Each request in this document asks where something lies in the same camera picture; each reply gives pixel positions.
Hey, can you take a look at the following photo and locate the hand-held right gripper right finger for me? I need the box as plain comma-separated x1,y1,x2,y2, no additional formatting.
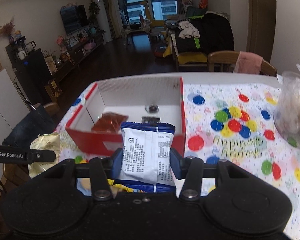
170,148,250,202

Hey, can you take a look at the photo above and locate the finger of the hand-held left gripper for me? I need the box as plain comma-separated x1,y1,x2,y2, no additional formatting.
25,149,57,165

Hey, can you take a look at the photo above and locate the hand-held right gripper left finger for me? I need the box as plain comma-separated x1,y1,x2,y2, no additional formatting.
44,148,123,202

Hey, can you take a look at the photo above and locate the cream snack packet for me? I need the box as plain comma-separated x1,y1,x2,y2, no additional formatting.
29,132,62,178

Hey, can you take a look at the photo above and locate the blue white snack packet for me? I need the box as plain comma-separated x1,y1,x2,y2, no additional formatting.
116,121,177,193

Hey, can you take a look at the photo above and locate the red cardboard box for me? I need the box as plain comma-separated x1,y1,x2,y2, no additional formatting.
65,77,187,157

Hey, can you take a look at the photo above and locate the reddish brown snack packet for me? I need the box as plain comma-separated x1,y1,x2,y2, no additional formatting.
91,112,129,133

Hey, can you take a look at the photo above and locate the light blue cake packet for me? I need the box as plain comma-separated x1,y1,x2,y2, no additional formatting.
76,177,92,197

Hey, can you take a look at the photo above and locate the silver black snack packet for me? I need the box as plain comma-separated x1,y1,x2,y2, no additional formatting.
144,103,159,113

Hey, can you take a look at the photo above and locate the blue denim jacket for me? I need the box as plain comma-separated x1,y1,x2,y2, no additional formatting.
2,104,57,150

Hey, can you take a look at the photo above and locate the white cabinet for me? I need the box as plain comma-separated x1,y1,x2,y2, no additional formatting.
0,69,30,145

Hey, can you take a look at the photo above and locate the wooden chair with jacket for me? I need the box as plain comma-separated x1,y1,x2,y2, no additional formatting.
44,102,60,117

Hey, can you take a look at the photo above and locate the balloon print tablecloth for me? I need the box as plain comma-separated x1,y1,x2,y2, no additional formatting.
54,82,300,239

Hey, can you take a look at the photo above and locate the dark tea cabinet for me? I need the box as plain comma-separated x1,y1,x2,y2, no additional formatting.
5,40,53,105

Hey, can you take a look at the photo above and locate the dark wooden television cabinet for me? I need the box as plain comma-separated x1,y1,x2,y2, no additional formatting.
44,31,105,98

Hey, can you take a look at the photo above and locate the wooden dining chair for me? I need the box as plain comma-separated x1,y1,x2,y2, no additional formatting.
207,51,277,77

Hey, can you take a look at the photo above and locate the pink cloth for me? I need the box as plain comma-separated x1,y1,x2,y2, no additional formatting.
233,51,263,75

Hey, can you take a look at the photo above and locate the dried flower vase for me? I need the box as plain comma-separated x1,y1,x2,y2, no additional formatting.
0,17,15,43

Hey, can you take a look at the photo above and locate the clear bag of white buns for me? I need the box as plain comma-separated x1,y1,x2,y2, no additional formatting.
274,64,300,150

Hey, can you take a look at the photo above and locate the dark coffee table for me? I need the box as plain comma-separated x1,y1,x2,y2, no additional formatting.
122,27,152,48

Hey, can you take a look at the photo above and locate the white garment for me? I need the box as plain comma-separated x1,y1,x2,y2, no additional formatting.
178,21,200,40

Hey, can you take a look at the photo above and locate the black coat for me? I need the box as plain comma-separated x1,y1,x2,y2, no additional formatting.
174,11,234,55

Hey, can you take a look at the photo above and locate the flat screen television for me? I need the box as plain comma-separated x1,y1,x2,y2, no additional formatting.
60,4,89,36

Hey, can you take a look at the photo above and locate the white standing air conditioner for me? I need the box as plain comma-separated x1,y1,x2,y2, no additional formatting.
94,0,113,43

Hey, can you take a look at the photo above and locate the wooden door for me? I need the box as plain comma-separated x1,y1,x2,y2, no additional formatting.
247,0,277,62

